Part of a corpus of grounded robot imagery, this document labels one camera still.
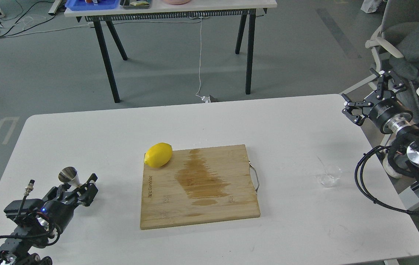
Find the bamboo cutting board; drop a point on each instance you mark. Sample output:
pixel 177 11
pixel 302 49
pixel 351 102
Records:
pixel 199 186

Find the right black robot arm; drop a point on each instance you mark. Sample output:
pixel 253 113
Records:
pixel 402 156

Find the yellow lemon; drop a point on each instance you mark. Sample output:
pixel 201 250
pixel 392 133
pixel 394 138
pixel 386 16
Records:
pixel 158 155

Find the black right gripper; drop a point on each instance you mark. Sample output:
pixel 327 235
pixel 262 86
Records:
pixel 389 115

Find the clear glass beaker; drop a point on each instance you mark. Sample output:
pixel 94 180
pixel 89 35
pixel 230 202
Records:
pixel 331 176

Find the steel jigger measuring cup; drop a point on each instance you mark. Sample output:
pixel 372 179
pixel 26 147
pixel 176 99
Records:
pixel 69 175

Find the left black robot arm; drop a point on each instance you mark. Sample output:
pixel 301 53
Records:
pixel 15 249

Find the grey tray with items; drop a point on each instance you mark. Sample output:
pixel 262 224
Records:
pixel 135 4

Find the blue plastic tray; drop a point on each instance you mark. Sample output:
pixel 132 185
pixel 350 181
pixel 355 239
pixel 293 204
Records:
pixel 89 5

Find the white office chair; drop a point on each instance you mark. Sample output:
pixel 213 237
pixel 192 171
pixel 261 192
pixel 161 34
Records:
pixel 384 40

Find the background white trestle table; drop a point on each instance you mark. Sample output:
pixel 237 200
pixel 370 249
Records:
pixel 161 11

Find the pink round plate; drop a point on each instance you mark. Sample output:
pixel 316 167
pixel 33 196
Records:
pixel 177 2

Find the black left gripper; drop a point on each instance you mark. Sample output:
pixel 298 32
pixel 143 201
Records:
pixel 56 208

